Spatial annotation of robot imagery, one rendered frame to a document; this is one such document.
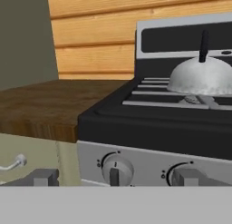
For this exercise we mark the silver stove knob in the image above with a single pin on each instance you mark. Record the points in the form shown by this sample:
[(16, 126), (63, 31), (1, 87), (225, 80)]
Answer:
[(117, 170), (176, 178)]

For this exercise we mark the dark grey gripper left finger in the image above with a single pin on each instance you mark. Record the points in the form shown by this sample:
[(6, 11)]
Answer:
[(42, 177)]

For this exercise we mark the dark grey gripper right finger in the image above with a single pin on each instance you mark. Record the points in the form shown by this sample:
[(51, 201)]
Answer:
[(190, 177)]

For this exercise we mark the beige drawer front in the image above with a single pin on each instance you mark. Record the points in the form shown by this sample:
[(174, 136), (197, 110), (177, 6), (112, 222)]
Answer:
[(30, 155)]

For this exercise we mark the grey-green tall cabinet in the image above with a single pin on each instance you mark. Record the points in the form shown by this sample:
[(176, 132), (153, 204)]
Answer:
[(25, 37)]

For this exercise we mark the black and silver stove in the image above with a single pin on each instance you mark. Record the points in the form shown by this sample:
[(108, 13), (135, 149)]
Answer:
[(169, 124)]

